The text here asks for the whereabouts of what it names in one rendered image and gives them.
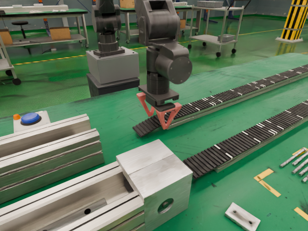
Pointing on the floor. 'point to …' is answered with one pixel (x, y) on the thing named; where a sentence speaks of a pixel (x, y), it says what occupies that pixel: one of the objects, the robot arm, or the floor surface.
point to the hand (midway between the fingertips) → (157, 119)
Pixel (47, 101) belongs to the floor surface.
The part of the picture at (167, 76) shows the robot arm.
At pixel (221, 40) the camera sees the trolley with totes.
